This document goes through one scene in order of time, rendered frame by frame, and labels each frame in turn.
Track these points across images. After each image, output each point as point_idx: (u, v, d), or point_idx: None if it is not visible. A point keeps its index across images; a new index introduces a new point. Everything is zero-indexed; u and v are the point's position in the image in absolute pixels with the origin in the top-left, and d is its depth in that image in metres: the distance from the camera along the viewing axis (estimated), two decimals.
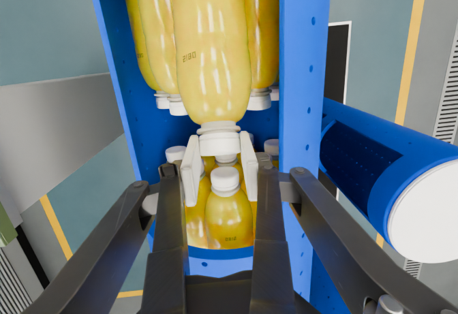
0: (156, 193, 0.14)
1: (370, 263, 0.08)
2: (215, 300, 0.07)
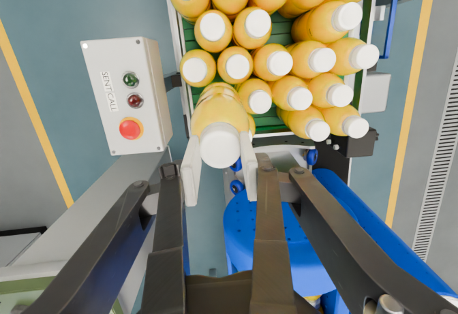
0: (157, 193, 0.14)
1: (370, 263, 0.08)
2: (215, 300, 0.07)
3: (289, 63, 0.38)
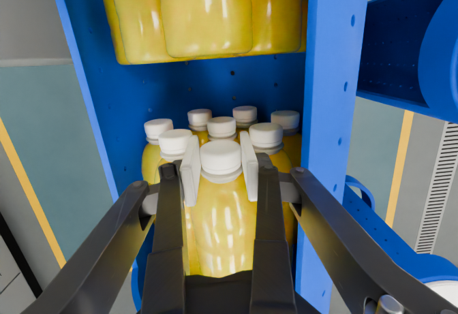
0: (156, 193, 0.14)
1: (370, 263, 0.08)
2: (215, 300, 0.07)
3: None
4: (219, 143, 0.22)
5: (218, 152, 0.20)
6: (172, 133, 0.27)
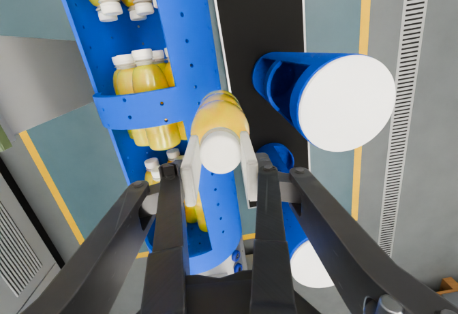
0: (156, 193, 0.14)
1: (370, 263, 0.08)
2: (215, 300, 0.07)
3: None
4: (218, 146, 0.21)
5: (219, 167, 0.21)
6: (157, 168, 0.61)
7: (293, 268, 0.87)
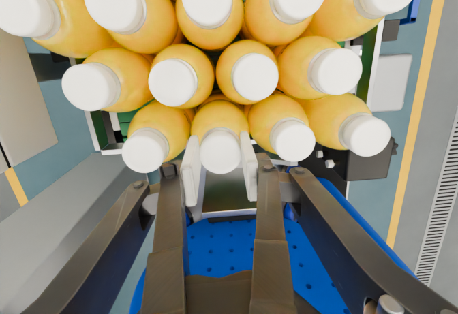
0: (156, 193, 0.14)
1: (370, 263, 0.08)
2: (215, 300, 0.07)
3: None
4: (218, 146, 0.21)
5: (219, 167, 0.21)
6: None
7: None
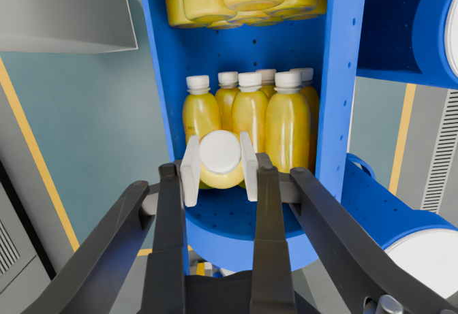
0: (156, 193, 0.14)
1: (370, 263, 0.08)
2: (215, 300, 0.07)
3: None
4: None
5: None
6: (217, 148, 0.21)
7: None
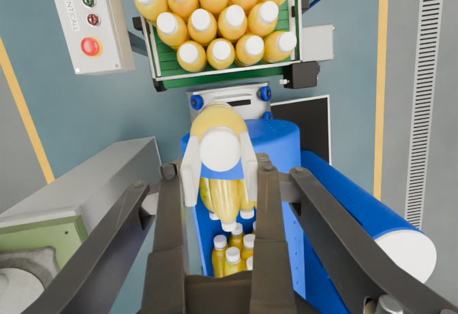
0: (156, 193, 0.14)
1: (370, 263, 0.08)
2: (215, 300, 0.07)
3: None
4: (220, 45, 0.49)
5: (221, 56, 0.50)
6: (217, 150, 0.21)
7: None
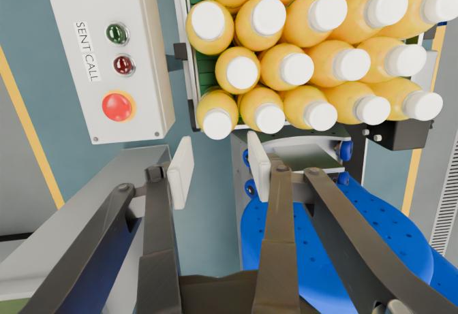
0: (141, 195, 0.14)
1: (381, 266, 0.08)
2: (215, 300, 0.07)
3: (343, 10, 0.27)
4: (323, 110, 0.31)
5: (322, 125, 0.32)
6: (215, 124, 0.31)
7: None
